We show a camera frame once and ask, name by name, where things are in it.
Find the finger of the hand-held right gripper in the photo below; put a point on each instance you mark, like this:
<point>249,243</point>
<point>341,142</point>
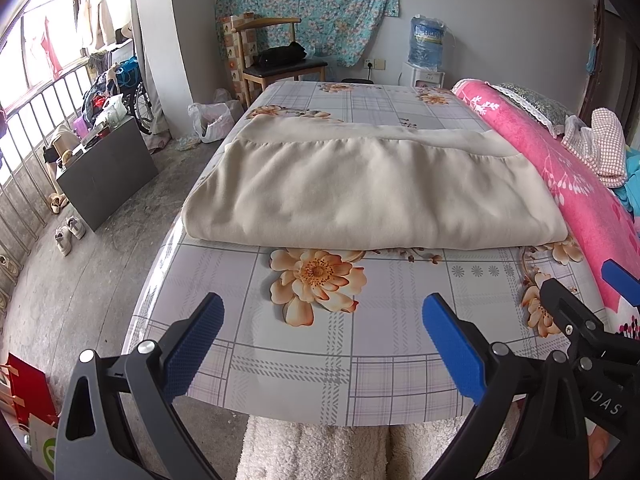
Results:
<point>570,310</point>
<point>622,280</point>

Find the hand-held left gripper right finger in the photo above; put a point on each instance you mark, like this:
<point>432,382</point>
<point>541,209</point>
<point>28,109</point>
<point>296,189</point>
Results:
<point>452,345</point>

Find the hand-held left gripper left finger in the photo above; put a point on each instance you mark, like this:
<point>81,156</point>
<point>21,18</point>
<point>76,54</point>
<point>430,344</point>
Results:
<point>192,345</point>

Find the cream zip jacket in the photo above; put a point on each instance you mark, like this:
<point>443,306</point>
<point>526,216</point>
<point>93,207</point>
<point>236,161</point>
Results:
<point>360,190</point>

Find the hanging clothes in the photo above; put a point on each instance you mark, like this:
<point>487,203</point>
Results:
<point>95,20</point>

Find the bed with floral checked sheet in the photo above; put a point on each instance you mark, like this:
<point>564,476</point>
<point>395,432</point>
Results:
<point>390,310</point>

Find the pink floral blanket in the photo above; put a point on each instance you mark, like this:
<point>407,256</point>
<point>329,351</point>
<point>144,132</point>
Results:
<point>575,205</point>

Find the checked pink cloth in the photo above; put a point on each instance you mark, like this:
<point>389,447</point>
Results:
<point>602,145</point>

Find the white shoe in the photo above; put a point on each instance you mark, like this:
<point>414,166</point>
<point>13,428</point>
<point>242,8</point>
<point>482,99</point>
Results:
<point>76,227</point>
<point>62,240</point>

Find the white fluffy rug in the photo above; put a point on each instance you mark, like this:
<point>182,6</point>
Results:
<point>320,455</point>

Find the red paper bag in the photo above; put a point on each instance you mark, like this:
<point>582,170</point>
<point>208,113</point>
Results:
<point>27,390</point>

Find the white and green bag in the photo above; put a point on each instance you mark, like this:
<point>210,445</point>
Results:
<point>45,447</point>

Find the grey cabinet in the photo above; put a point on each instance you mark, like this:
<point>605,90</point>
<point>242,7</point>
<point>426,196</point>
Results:
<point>110,175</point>

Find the pair of beige slippers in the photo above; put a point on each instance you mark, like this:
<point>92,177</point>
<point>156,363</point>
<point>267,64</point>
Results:
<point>57,203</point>

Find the silver lace pillow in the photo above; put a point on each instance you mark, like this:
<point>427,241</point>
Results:
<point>535,105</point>

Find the white plastic bag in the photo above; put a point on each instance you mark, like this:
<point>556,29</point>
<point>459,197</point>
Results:
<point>210,122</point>

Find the dark wooden wardrobe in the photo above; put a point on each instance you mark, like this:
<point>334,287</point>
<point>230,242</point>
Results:
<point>620,50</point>

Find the metal window railing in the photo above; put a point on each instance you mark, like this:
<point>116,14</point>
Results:
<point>25,160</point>

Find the wheelchair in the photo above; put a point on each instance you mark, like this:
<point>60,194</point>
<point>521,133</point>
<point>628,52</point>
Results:
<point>137,100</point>

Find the white water dispenser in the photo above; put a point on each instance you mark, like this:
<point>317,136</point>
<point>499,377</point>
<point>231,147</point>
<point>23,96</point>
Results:
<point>422,77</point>

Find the wooden chair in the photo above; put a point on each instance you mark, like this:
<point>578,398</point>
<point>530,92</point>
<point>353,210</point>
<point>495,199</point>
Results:
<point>280,72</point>

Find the black bag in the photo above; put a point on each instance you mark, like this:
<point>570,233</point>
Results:
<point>280,55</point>

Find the blue water bottle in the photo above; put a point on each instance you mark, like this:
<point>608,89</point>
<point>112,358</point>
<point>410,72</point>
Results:
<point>426,42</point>

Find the wall socket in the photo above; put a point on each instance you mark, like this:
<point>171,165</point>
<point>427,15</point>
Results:
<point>375,64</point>

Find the turquoise floral wall cloth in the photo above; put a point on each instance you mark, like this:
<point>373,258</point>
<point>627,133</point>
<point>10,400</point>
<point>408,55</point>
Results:
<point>325,0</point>

